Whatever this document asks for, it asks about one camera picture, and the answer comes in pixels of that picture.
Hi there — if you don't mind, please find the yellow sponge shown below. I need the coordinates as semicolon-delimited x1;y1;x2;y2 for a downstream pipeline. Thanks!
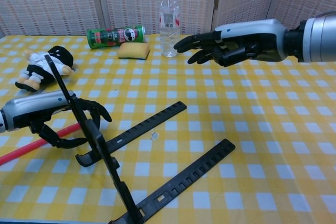
117;42;151;60

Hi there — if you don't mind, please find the red pen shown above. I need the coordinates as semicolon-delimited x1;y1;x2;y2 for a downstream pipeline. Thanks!
0;123;81;166

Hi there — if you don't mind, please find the black folding laptop stand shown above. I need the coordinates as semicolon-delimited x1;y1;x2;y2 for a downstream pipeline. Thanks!
44;54;236;224

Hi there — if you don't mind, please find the black white plush doll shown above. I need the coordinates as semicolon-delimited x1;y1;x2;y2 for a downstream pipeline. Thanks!
15;45;78;93

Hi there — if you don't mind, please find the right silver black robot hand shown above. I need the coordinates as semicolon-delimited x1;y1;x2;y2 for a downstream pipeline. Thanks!
173;18;289;68

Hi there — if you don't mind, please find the green Pringles can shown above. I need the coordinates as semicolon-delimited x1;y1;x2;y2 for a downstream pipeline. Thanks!
87;24;146;49

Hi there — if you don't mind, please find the clear plastic water bottle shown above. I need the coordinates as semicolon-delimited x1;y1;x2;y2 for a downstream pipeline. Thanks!
159;0;182;58

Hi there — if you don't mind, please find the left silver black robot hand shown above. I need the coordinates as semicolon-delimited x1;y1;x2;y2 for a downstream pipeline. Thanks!
1;90;113;149

